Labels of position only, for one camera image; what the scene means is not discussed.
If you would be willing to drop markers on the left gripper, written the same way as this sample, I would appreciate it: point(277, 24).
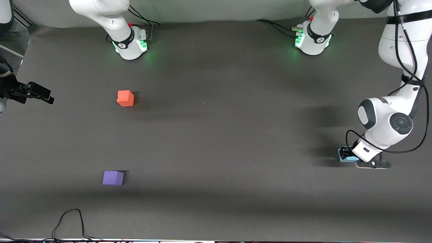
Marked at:
point(345, 153)

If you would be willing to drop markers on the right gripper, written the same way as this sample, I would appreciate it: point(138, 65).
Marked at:
point(9, 88)

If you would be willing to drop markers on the light blue foam block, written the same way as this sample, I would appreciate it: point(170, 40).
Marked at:
point(347, 160)

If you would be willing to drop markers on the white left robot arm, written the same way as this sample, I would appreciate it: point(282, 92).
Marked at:
point(388, 47)

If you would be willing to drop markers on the orange foam block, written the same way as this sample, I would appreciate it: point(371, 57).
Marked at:
point(125, 98)

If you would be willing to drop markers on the purple foam block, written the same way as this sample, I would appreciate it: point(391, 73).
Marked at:
point(113, 178)

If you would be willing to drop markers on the thin beige rod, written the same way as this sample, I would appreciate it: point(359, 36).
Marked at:
point(11, 51)

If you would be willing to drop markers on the dark grey table mat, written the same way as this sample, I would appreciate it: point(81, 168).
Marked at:
point(216, 135)

